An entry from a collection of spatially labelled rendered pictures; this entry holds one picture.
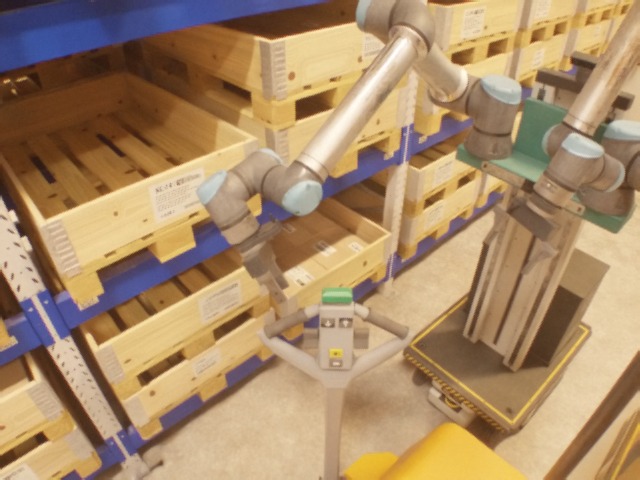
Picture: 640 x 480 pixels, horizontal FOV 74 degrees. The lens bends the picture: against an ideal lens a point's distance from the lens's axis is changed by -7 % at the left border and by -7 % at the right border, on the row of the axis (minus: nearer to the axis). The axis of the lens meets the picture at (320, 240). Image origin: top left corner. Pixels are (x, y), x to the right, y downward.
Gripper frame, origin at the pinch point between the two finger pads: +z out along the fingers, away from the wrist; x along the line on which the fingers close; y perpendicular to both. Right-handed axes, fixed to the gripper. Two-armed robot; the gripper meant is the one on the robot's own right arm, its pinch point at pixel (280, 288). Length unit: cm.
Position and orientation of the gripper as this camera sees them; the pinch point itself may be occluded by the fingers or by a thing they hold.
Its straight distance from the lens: 121.0
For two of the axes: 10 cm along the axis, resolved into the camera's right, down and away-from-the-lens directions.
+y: -8.7, 4.5, 1.9
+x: -0.1, 3.8, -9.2
